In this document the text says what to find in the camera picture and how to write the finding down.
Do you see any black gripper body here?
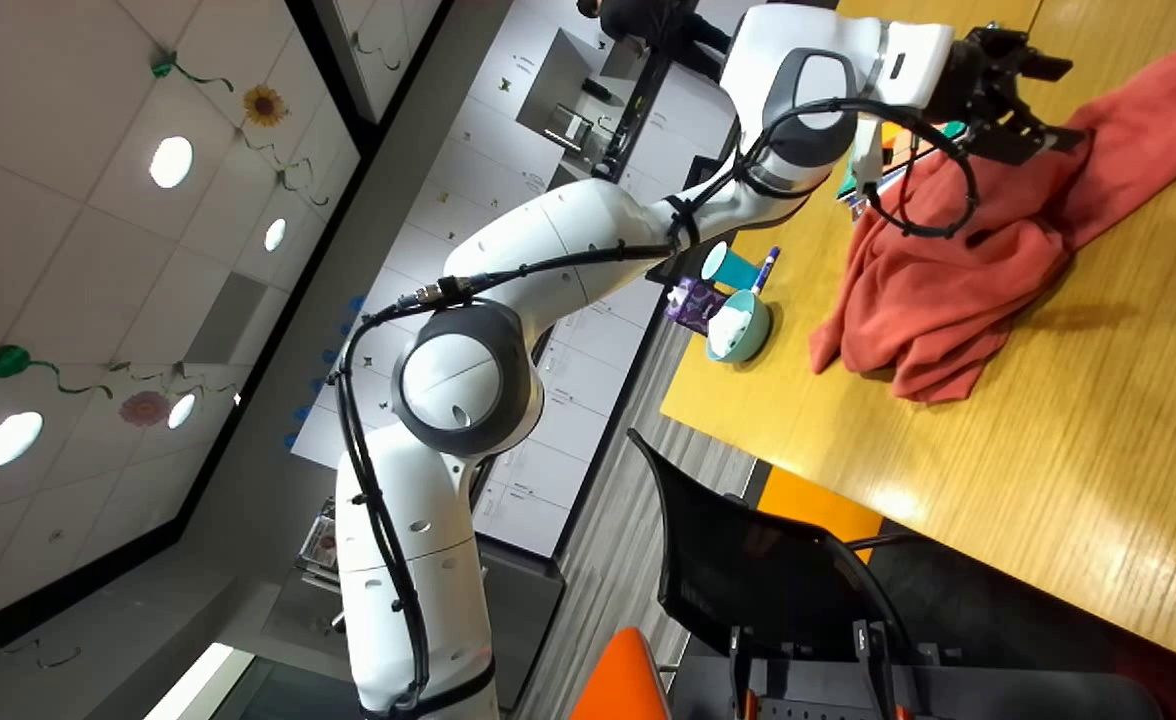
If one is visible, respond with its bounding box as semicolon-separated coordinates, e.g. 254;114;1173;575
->
930;28;1026;153

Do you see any orange red shirt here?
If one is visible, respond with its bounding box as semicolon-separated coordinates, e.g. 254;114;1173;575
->
807;51;1176;404

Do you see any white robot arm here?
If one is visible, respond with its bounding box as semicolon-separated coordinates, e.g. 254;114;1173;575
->
334;0;1077;720

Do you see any green colourful book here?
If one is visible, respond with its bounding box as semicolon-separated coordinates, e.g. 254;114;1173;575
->
835;120;933;213

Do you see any teal marker pen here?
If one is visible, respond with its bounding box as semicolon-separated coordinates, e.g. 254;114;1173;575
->
754;249;780;291

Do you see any person in black clothes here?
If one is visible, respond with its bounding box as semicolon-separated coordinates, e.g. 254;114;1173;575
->
576;0;733;80

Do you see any teal white round container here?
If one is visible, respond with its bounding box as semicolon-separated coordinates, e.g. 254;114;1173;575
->
710;291;773;363

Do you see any purple small box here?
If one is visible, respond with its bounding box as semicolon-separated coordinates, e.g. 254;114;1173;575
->
663;277;725;332

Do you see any black mesh office chair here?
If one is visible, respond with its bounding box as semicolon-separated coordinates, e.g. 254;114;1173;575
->
630;431;933;720

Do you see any orange chair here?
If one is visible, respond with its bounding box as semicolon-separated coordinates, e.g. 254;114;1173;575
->
570;626;668;720

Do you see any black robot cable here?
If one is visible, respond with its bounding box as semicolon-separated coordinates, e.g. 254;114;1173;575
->
323;92;983;720

